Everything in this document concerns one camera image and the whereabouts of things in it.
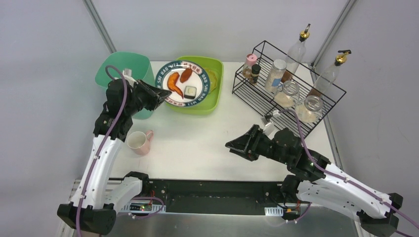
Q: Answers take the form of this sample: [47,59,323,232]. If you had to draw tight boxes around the black wire rack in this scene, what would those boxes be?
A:
[232,40,346,138]

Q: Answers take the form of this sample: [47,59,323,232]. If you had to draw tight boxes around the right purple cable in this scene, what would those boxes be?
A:
[273,109,419,237]

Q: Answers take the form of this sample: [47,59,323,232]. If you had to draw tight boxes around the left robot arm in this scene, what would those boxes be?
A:
[57,79,171,235]

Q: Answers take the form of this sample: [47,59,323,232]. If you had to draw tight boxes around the brown chicken wing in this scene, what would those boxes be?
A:
[180,68,193,83]

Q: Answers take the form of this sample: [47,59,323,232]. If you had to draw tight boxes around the orange shrimp piece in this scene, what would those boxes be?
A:
[167,72,184,99]

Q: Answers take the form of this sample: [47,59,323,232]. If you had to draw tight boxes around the small black cap spice bottle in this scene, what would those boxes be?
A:
[249,64,261,85]

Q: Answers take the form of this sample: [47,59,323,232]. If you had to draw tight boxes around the white plate teal rim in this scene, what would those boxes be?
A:
[155,60,210,107]

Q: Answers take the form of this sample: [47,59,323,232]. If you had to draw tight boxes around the tall oil bottle gold pump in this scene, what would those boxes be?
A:
[281,24,311,82]

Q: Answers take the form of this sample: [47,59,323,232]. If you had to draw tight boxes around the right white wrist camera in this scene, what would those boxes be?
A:
[261,111,281,136]

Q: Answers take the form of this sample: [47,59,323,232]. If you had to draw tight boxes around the green dotted plate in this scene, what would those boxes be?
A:
[204,68,218,93]

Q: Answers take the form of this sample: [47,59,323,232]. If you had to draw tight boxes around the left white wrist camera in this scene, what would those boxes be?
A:
[123,68,135,81]

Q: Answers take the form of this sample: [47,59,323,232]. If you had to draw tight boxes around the pink white mug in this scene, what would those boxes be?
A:
[126,130,154,156]

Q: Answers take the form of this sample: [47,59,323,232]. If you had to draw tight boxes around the oil bottle gold spout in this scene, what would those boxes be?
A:
[308,49,352,97]

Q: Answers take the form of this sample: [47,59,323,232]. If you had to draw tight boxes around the purple cable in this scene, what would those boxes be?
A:
[273,109,419,237]
[75,65,128,237]

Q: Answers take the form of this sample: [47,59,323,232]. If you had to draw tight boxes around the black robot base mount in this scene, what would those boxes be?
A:
[138,179,304,220]

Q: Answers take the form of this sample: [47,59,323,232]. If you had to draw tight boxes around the sushi rice roll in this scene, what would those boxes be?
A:
[184,86,197,99]

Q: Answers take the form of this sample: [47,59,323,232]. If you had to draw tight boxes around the teal plastic bin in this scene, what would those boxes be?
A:
[95,51,155,103]

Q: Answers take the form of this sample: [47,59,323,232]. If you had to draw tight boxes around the glass jar beige contents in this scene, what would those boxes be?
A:
[274,80,300,108]

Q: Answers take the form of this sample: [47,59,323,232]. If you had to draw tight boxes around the lime green plastic basin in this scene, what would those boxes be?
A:
[166,55,224,116]

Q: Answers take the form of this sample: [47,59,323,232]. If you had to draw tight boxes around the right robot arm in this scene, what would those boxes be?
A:
[225,124,403,237]

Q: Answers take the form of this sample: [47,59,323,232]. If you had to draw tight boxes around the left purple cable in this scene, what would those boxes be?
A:
[75,65,128,237]

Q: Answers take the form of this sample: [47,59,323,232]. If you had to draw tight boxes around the white grain shaker jar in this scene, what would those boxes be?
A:
[264,59,287,92]

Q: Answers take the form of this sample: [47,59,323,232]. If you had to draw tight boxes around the pink lid spice jar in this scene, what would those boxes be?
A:
[242,53,258,79]

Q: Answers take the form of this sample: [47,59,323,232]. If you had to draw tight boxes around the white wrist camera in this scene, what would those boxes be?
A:
[123,68,135,81]
[261,111,281,136]

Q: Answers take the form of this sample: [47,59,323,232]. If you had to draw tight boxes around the large glass jar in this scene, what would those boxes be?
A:
[294,95,323,123]

